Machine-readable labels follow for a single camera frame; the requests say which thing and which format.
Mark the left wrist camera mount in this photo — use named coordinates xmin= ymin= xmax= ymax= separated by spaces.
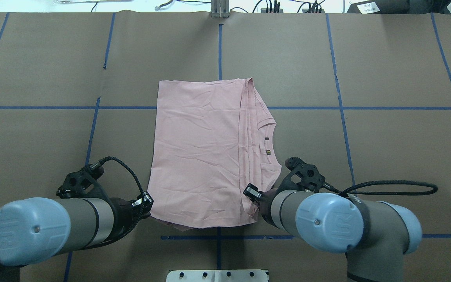
xmin=56 ymin=163 xmax=107 ymax=199

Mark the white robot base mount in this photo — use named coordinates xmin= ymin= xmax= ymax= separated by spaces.
xmin=166 ymin=269 xmax=270 ymax=282

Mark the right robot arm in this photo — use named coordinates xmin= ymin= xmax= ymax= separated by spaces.
xmin=244 ymin=184 xmax=422 ymax=282

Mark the black box with label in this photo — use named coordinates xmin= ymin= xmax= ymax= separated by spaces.
xmin=345 ymin=0 xmax=393 ymax=14

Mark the aluminium frame post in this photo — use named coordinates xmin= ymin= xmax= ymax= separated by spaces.
xmin=210 ymin=0 xmax=230 ymax=18

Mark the pink Snoopy t-shirt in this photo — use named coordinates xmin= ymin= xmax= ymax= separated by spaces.
xmin=148 ymin=78 xmax=281 ymax=230

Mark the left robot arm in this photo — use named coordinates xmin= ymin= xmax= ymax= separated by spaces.
xmin=0 ymin=192 xmax=153 ymax=281

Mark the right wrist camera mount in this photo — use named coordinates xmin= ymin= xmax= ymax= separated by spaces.
xmin=278 ymin=157 xmax=327 ymax=193

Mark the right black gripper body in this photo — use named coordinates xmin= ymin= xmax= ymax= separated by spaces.
xmin=259 ymin=189 xmax=281 ymax=224

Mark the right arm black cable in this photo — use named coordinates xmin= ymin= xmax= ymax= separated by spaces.
xmin=323 ymin=180 xmax=439 ymax=196

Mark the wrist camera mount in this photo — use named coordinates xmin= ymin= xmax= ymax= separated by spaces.
xmin=278 ymin=157 xmax=327 ymax=193
xmin=56 ymin=163 xmax=107 ymax=199

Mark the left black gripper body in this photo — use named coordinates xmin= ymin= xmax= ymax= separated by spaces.
xmin=112 ymin=197 xmax=150 ymax=235

